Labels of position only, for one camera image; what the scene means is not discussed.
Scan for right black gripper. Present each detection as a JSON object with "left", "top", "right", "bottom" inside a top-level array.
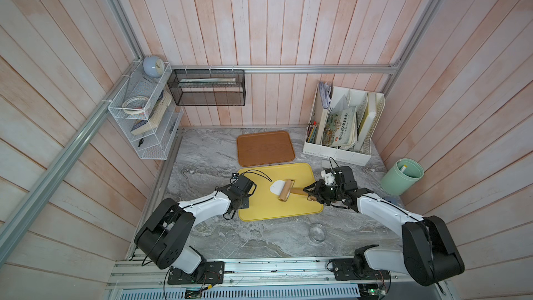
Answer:
[{"left": 304, "top": 180, "right": 344, "bottom": 206}]

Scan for brown plastic tray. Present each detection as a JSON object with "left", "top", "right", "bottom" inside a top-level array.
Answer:
[{"left": 237, "top": 131, "right": 296, "bottom": 167}]

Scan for white dough piece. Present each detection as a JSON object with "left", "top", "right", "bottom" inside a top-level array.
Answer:
[{"left": 270, "top": 180, "right": 286, "bottom": 197}]

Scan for white tape roll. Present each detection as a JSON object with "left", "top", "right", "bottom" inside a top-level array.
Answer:
[{"left": 121, "top": 96, "right": 149, "bottom": 115}]

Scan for white wire wall shelf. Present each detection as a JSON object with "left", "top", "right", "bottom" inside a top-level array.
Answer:
[{"left": 108, "top": 61, "right": 183, "bottom": 160}]

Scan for illustrated picture book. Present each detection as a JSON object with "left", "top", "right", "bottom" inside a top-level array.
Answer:
[{"left": 321, "top": 107, "right": 358, "bottom": 148}]

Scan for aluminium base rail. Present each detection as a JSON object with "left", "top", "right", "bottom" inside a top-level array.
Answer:
[{"left": 103, "top": 256, "right": 417, "bottom": 300}]

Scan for yellow plastic tray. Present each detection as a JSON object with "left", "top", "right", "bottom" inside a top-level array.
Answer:
[{"left": 238, "top": 163, "right": 323, "bottom": 222}]

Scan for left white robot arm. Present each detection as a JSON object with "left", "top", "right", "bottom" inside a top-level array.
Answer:
[{"left": 134, "top": 173, "right": 257, "bottom": 276}]

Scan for green plastic cup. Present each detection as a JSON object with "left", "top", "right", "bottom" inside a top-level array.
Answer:
[{"left": 381, "top": 158, "right": 424, "bottom": 196}]

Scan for pens in organizer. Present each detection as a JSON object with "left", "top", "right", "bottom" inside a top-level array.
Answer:
[{"left": 306, "top": 121, "right": 318, "bottom": 143}]

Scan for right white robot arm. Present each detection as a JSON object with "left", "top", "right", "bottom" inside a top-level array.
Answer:
[{"left": 303, "top": 167, "right": 465, "bottom": 286}]

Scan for wooden dough roller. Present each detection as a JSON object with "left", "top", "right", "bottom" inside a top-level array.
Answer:
[{"left": 278, "top": 179, "right": 309, "bottom": 201}]

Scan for black mesh wall basket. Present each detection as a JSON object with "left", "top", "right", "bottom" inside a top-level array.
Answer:
[{"left": 167, "top": 69, "right": 247, "bottom": 107}]

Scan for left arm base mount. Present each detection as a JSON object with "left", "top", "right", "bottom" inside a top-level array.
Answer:
[{"left": 167, "top": 257, "right": 225, "bottom": 286}]

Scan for clear glass bowl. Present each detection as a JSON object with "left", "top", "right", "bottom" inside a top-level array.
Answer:
[{"left": 309, "top": 223, "right": 327, "bottom": 243}]

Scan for white desk file organizer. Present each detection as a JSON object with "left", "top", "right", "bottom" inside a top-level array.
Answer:
[{"left": 303, "top": 81, "right": 385, "bottom": 166}]

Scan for book on wire shelf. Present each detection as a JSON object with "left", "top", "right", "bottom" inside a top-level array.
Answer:
[{"left": 130, "top": 89, "right": 173, "bottom": 136}]

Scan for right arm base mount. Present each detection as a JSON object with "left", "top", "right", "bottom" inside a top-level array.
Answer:
[{"left": 326, "top": 244, "right": 391, "bottom": 281}]

